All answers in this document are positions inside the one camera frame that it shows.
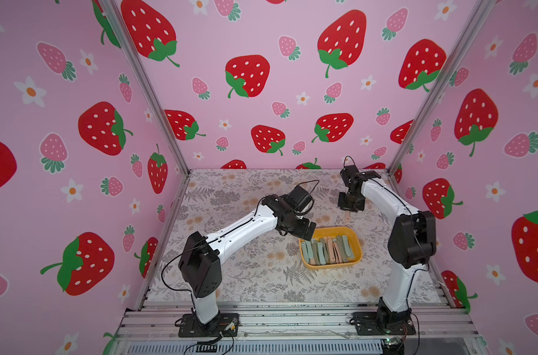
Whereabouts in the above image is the aluminium frame rail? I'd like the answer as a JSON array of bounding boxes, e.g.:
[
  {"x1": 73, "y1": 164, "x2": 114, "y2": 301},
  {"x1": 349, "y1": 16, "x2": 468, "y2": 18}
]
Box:
[{"x1": 110, "y1": 302, "x2": 490, "y2": 354}]

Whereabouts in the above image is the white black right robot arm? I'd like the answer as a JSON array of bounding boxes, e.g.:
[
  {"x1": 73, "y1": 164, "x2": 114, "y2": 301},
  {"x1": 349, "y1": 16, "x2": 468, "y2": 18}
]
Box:
[{"x1": 338, "y1": 165, "x2": 436, "y2": 319}]

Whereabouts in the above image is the yellow plastic storage box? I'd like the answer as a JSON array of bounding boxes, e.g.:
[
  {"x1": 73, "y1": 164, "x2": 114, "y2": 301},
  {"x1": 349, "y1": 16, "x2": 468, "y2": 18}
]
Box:
[{"x1": 299, "y1": 226, "x2": 362, "y2": 270}]

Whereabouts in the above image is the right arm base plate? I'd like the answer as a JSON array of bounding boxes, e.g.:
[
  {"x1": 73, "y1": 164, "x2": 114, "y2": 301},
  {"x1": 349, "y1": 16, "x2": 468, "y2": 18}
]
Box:
[{"x1": 349, "y1": 309, "x2": 417, "y2": 337}]

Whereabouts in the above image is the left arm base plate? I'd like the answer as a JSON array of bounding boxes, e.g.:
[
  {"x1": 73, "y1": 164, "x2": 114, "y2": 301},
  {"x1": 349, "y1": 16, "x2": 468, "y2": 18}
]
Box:
[{"x1": 177, "y1": 313, "x2": 239, "y2": 338}]

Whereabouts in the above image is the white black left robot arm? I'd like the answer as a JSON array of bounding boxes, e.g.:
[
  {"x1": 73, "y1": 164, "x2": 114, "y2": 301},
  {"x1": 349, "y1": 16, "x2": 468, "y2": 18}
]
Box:
[{"x1": 178, "y1": 186, "x2": 316, "y2": 328}]

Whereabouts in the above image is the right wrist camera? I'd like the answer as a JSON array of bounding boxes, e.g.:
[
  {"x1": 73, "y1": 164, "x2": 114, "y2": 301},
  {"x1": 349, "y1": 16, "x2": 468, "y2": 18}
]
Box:
[{"x1": 340, "y1": 164, "x2": 361, "y2": 191}]

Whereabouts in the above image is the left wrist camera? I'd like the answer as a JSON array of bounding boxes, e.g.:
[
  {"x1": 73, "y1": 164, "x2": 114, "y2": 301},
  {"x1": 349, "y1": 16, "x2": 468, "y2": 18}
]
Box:
[{"x1": 287, "y1": 185, "x2": 314, "y2": 216}]

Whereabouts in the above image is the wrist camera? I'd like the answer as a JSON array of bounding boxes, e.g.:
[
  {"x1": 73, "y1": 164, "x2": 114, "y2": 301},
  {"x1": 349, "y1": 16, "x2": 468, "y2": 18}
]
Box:
[
  {"x1": 340, "y1": 164, "x2": 361, "y2": 191},
  {"x1": 287, "y1": 185, "x2": 314, "y2": 216}
]

